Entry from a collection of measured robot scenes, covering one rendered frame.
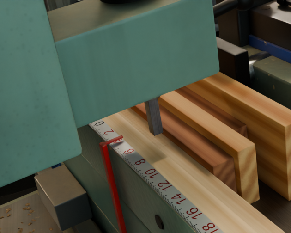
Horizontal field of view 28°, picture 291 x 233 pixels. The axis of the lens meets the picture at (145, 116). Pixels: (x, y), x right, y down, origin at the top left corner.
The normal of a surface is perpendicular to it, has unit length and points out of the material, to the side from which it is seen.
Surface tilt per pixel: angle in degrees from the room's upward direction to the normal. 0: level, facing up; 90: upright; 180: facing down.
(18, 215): 0
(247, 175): 90
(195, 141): 0
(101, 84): 90
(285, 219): 0
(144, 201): 90
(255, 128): 90
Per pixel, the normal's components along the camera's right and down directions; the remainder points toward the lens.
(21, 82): 0.46, 0.36
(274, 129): -0.87, 0.35
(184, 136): -0.16, -0.86
